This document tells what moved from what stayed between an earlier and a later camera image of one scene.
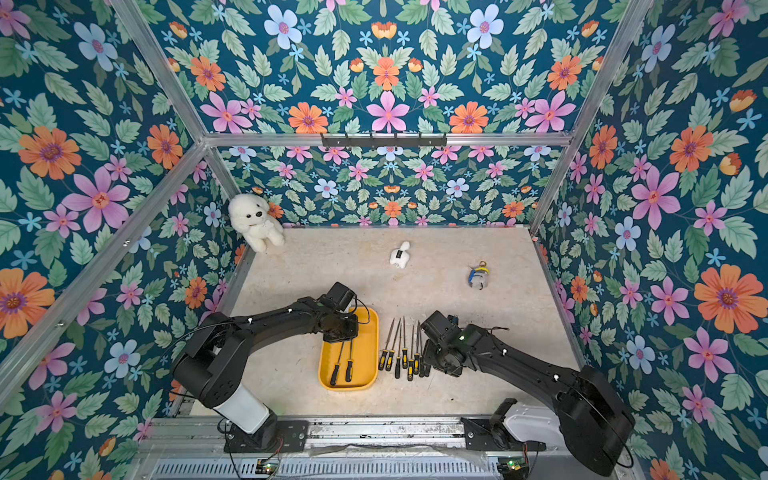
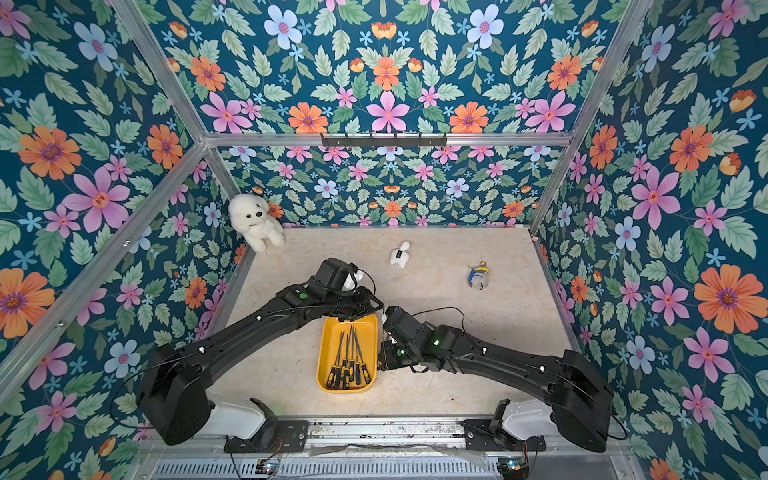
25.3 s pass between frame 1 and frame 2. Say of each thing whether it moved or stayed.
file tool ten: stayed
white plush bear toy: stayed
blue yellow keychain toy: stayed
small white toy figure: stayed
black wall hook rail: stayed
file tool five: moved
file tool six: moved
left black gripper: moved
